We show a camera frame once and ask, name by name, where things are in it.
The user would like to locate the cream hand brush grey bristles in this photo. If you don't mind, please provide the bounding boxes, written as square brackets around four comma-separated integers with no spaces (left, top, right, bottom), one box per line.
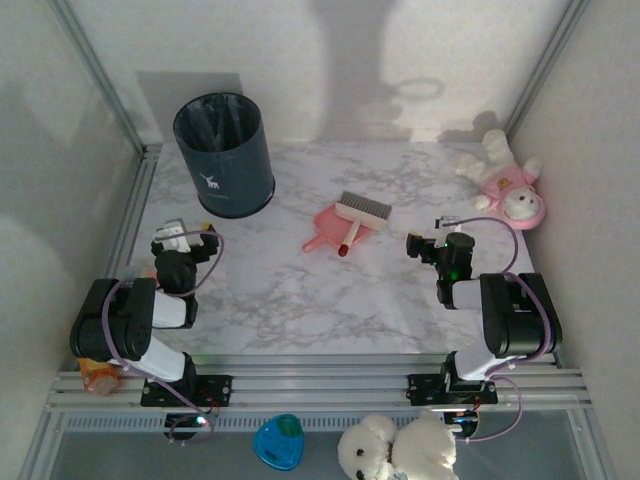
[333,190,393,259]

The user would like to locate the pink plastic dustpan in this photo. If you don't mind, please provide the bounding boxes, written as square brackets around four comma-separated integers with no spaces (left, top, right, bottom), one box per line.
[301,202,372,255]

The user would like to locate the dark blue waste bin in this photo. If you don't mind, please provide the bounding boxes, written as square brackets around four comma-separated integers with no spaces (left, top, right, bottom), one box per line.
[173,92,277,220]

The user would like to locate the white plush toy pink shirt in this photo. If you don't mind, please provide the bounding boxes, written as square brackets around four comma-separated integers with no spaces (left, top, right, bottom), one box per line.
[453,128,548,232]

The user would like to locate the black plastic bin liner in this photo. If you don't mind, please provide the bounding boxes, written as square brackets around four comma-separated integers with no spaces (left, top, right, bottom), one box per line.
[175,94,262,151]

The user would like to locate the orange juice bottle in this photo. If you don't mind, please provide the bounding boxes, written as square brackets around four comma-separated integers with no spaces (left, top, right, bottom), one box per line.
[78,357,127,397]

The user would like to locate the white plush bear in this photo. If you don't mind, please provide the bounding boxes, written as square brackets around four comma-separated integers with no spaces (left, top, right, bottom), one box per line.
[337,409,459,480]

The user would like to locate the blue plastic toy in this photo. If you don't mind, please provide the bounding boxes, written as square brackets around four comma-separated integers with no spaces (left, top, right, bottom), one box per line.
[252,413,305,472]

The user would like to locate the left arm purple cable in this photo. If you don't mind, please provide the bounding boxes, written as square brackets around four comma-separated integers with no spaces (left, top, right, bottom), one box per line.
[101,229,226,446]

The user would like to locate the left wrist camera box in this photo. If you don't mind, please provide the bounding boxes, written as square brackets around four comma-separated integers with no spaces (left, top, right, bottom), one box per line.
[152,218,194,253]

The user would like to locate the aluminium side rail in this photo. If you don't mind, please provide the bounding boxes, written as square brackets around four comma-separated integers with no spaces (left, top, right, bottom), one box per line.
[107,143,164,281]

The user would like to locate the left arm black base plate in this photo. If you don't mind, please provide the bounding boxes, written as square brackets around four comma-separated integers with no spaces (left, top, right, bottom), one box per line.
[140,374,235,407]

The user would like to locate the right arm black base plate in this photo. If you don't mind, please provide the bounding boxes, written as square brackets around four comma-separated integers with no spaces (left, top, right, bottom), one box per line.
[407,373,500,406]

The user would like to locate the grey slotted cable duct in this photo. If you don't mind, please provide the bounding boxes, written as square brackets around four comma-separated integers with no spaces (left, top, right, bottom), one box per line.
[59,413,454,434]

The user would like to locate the aluminium mounting rail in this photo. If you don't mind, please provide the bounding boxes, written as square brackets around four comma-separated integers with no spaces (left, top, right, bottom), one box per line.
[44,368,596,414]

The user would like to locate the aluminium frame post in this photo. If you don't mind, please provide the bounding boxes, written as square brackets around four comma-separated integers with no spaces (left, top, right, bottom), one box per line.
[47,0,149,156]
[502,0,591,139]

